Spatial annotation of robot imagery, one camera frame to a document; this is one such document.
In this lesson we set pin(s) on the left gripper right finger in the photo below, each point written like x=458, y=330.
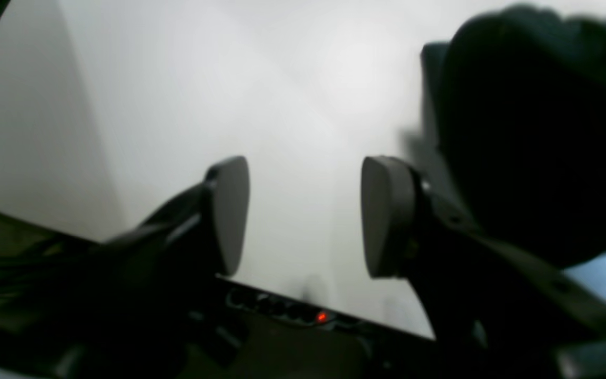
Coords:
x=496, y=310

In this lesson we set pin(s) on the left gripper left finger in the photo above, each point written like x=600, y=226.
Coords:
x=118, y=309

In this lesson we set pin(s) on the black t-shirt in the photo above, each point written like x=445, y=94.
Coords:
x=519, y=101

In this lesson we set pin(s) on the black power strip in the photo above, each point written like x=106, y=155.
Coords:
x=288, y=311

